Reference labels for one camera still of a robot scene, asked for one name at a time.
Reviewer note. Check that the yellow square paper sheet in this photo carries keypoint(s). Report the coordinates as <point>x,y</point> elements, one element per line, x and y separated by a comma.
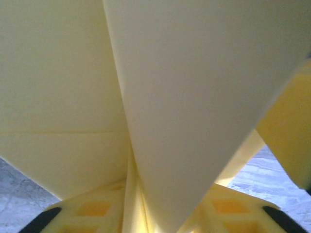
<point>182,85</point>

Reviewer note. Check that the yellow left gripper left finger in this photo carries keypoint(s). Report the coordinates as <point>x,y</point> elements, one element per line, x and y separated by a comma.
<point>92,213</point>

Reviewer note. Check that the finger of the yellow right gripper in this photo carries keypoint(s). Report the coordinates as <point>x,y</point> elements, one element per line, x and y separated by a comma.
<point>291,133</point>

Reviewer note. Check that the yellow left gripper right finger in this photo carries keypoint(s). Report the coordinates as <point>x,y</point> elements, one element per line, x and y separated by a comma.
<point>230,213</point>

